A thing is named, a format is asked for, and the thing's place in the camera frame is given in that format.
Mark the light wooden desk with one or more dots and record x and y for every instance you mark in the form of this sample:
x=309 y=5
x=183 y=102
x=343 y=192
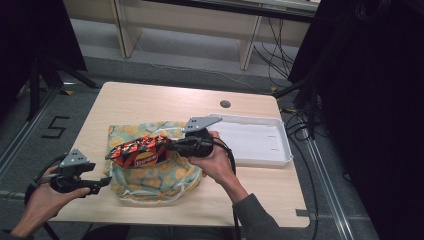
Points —
x=186 y=23

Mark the black metal stand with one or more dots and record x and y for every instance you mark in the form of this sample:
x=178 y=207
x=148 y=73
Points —
x=50 y=76

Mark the person's right hand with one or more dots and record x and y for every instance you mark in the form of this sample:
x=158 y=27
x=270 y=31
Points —
x=216 y=165

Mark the fruit-print cloth bag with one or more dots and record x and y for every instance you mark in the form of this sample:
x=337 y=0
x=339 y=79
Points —
x=156 y=181

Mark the black curtain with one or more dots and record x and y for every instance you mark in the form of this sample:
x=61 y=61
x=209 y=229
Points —
x=36 y=40
x=370 y=116

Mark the person's left hand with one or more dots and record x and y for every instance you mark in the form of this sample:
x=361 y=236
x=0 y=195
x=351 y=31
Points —
x=46 y=203

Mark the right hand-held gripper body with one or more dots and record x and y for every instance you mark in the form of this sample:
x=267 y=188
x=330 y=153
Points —
x=196 y=143

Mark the red and black snack packet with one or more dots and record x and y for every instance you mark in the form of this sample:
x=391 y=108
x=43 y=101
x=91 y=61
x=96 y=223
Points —
x=141 y=151

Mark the white plastic tray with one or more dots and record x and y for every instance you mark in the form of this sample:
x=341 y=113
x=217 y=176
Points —
x=253 y=140

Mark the metal floor rail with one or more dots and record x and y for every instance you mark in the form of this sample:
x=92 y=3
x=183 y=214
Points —
x=23 y=133
x=328 y=186

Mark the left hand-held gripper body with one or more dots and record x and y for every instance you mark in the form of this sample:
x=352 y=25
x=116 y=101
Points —
x=71 y=166

